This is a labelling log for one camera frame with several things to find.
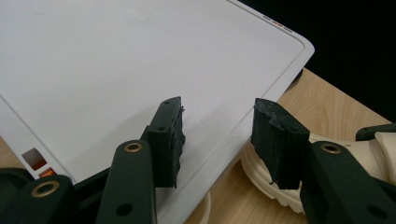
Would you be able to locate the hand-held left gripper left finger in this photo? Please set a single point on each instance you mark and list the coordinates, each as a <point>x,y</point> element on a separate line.
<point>165,149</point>

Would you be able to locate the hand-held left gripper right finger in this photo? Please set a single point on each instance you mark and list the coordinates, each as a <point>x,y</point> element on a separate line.
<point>280,146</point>

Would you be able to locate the cream shoe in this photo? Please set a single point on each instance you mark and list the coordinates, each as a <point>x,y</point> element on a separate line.
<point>358,152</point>

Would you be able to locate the white shoe rack orange legs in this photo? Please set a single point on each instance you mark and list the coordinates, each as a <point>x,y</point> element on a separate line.
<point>124,62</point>

